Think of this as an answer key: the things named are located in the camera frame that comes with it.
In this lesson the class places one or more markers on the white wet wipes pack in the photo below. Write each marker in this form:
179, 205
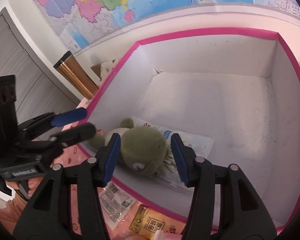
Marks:
115, 204

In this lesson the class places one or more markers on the grey wooden door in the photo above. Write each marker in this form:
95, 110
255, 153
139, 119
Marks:
38, 91

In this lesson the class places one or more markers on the copper thermos tumbler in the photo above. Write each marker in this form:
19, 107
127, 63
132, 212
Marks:
70, 69

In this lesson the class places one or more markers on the pink sleeved left forearm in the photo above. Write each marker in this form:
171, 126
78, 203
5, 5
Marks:
10, 215

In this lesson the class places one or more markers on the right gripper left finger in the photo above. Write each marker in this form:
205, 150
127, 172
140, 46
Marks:
66, 204

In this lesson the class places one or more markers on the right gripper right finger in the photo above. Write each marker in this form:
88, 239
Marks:
224, 205

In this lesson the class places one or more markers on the yellow tissue pack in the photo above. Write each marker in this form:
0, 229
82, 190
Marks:
147, 222

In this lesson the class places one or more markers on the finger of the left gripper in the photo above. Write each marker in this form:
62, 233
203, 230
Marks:
74, 135
60, 120

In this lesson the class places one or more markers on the pink cardboard box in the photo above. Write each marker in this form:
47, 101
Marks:
238, 86

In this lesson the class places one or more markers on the brown wooden headboard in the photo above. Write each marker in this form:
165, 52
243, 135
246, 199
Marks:
99, 71

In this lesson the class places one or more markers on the green frog plush toy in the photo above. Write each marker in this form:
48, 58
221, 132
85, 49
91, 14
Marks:
143, 149

